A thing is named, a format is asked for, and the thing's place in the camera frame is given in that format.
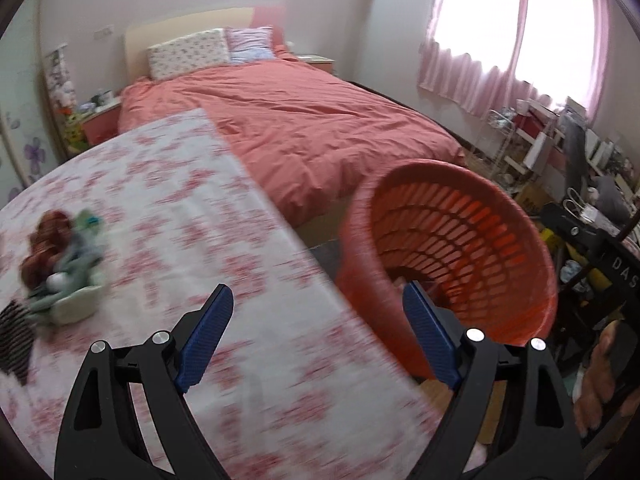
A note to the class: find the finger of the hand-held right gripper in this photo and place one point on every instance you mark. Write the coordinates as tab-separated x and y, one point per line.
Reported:
575	240

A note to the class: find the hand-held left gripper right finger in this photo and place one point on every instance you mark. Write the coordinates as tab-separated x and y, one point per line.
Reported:
430	330

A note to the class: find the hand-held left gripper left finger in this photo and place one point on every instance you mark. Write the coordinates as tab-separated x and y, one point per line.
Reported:
207	335

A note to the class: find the orange plastic laundry basket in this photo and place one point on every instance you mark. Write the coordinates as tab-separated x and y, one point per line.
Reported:
450	240

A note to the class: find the pale green cloth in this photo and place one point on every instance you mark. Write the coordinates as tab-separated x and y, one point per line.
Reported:
82	255

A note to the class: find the red-brown patterned cloth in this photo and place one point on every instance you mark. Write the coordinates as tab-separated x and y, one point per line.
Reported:
47	240

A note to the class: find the black floral cloth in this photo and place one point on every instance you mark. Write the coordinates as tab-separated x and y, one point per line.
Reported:
15	340

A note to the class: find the person's right hand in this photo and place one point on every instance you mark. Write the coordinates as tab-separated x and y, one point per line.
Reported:
600	375

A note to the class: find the grey office chair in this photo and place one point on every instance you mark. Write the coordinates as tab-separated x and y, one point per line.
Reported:
575	160

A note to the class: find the floral tablecloth table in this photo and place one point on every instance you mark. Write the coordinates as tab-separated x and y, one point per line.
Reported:
200	220

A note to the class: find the pink curtain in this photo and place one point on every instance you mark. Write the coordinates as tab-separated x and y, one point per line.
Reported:
450	70

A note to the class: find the pink and cream nightstand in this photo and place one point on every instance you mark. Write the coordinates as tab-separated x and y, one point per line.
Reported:
102	127
320	64

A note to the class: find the bed with salmon duvet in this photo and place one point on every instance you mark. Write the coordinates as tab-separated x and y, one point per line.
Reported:
310	120

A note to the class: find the yellow plush toy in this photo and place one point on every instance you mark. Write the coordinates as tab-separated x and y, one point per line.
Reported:
75	132

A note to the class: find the wardrobe with purple flower doors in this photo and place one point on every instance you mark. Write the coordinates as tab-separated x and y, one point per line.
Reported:
30	155

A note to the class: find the floral pillow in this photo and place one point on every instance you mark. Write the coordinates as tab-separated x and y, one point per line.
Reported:
190	52

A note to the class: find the clear tube of plush toys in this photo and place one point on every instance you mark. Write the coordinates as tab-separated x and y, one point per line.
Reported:
60	85

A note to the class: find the striped pink pillow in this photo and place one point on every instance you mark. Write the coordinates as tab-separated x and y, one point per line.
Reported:
250	42

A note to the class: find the cream and pink bed headboard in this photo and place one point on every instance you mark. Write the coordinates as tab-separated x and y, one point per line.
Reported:
165	30

